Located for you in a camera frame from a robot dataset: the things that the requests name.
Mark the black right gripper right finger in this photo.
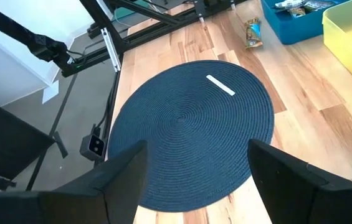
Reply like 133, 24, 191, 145
247, 139, 352, 224

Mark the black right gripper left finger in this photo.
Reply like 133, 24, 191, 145
40, 139, 148, 224

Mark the green brown granola bar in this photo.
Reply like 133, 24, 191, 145
244, 17, 263, 49
289, 6, 307, 18

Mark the silver blue granola bar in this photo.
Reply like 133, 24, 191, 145
275, 0, 307, 9

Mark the round dark blue woven placemat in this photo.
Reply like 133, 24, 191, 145
107, 60, 275, 213

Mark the black furniture panel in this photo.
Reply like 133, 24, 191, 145
0, 93, 55, 191

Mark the white placemat label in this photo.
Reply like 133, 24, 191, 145
206, 74, 236, 96

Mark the yellow plastic bin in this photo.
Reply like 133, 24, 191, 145
322, 0, 352, 99

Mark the blue plastic bin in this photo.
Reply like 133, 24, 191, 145
261, 0, 351, 45

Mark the white panel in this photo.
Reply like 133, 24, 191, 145
0, 0, 95, 106

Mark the grey table-level camera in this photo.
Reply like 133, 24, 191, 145
79, 133, 105, 162

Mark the silver mounting bracket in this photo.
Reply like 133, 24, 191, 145
100, 27, 122, 72

